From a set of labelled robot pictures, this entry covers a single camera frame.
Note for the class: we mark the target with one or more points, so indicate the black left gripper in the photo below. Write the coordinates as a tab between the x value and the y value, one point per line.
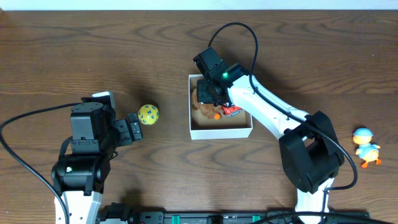
125	132

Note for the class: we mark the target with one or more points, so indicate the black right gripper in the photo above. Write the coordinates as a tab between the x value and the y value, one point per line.
208	92

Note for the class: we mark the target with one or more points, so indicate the yellow letter ball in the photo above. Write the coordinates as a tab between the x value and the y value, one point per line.
148	114

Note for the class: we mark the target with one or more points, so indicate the brown plush toy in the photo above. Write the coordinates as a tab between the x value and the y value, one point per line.
207	110

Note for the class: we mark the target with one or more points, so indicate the red toy truck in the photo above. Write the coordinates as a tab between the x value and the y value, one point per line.
231	111

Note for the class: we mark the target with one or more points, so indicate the yellow duck toy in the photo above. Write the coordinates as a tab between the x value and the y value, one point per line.
366	151

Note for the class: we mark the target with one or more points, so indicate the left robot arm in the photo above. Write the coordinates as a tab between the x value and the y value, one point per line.
84	161

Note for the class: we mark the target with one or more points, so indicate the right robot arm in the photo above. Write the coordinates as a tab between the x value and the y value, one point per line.
308	145

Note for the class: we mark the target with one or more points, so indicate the white cardboard box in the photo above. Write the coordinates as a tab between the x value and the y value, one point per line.
201	128

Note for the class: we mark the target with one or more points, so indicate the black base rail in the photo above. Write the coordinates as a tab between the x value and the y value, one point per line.
120	213

